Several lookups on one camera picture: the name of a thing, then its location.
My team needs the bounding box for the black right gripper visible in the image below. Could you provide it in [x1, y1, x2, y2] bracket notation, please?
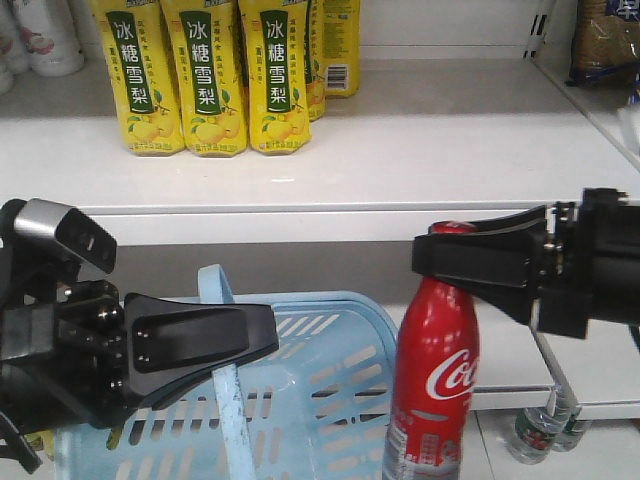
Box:
[412, 188, 639, 339]

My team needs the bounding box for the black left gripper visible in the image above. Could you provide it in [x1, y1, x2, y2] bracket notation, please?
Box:
[1, 281, 279, 430]

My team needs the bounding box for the light blue plastic basket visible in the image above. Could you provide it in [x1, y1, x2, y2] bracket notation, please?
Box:
[55, 291, 396, 479]

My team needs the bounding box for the red Coca-Cola aluminium bottle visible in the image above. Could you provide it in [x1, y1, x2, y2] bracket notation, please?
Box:
[382, 221, 480, 480]

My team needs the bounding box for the white shelf unit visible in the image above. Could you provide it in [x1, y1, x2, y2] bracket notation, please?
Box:
[0, 44, 640, 421]

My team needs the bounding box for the clear water bottle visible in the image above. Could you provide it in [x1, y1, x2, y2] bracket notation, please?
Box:
[508, 407, 570, 465]
[552, 419, 593, 452]

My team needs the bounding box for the brown cracker package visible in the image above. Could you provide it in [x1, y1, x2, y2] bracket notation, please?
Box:
[569, 0, 639, 85]

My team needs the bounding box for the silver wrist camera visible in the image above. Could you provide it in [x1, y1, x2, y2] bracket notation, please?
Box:
[12, 198, 117, 274]

